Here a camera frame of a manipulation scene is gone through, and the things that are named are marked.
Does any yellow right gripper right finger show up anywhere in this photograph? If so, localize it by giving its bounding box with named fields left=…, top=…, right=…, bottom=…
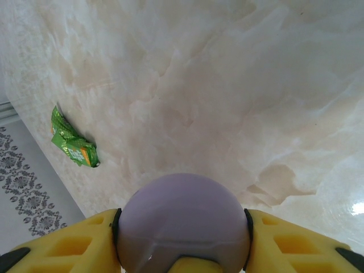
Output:
left=241, top=208, right=364, bottom=273

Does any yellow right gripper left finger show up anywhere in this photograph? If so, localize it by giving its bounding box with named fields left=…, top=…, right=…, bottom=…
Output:
left=0, top=207, right=123, bottom=273

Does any purple earbud charging case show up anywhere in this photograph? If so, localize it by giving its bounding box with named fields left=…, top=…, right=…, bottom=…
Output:
left=117, top=172, right=253, bottom=273

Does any aluminium table edge rail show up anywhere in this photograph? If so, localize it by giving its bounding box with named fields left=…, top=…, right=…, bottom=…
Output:
left=0, top=100, right=20, bottom=125

